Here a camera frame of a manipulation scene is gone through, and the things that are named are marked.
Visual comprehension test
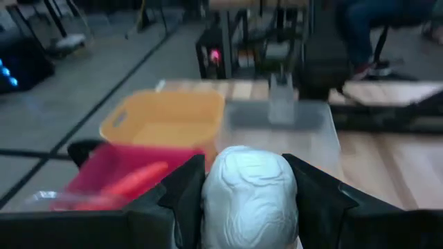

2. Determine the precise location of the person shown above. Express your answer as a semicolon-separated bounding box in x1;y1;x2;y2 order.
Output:
334;0;443;82

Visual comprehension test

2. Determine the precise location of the black device with blue lights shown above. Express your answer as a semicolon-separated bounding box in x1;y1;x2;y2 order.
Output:
0;30;56;94

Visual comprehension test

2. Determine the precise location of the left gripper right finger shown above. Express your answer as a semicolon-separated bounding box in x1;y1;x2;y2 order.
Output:
282;154;402;249

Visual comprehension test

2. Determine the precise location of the black computer tower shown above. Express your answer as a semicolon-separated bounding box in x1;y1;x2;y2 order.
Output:
195;29;229;80

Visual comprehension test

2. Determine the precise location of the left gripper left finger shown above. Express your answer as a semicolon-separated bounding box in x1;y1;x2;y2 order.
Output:
126;154;208;249

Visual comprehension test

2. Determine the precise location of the white garlic bulb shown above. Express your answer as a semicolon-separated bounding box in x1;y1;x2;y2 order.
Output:
200;145;299;249

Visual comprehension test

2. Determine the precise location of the black table bracket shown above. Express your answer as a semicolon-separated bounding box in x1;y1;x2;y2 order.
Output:
67;139;105;169

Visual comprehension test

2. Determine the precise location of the black metal table frame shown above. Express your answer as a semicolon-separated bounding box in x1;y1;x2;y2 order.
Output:
328;91;443;134

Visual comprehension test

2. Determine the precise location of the red plastic basket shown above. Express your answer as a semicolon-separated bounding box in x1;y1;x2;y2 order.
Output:
51;143;208;212

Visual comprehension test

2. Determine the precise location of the orange plastic basket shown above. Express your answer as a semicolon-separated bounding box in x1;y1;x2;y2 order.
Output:
99;89;226;163

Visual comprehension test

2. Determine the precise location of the black metal workbench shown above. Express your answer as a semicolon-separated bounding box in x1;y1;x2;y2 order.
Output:
195;0;312;80

